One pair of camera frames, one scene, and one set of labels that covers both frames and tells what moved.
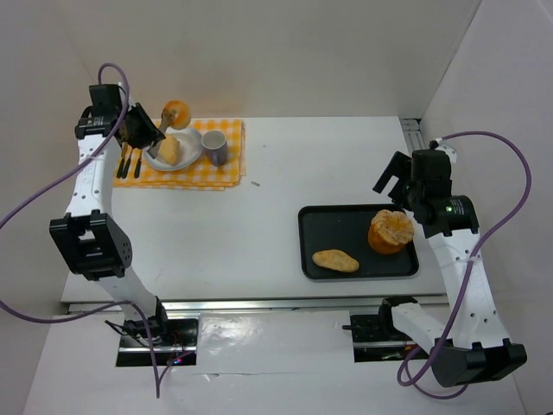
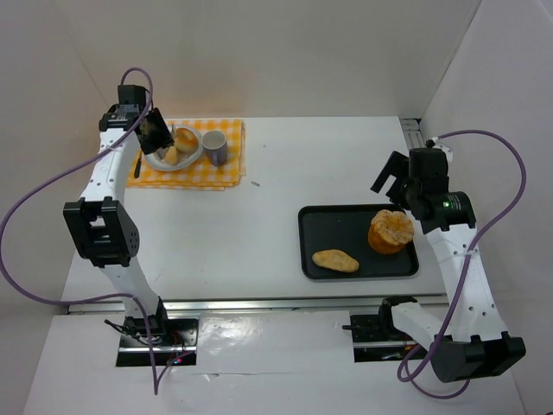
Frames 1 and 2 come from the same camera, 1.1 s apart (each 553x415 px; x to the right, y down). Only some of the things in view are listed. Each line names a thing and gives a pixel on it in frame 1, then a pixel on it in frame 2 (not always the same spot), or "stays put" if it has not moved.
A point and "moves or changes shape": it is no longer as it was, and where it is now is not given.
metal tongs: [167, 114] moves or changes shape
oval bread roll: [336, 260] stays put
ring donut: [183, 113] → [186, 140]
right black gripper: [397, 177] stays put
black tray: [346, 227] stays put
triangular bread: [169, 150] stays put
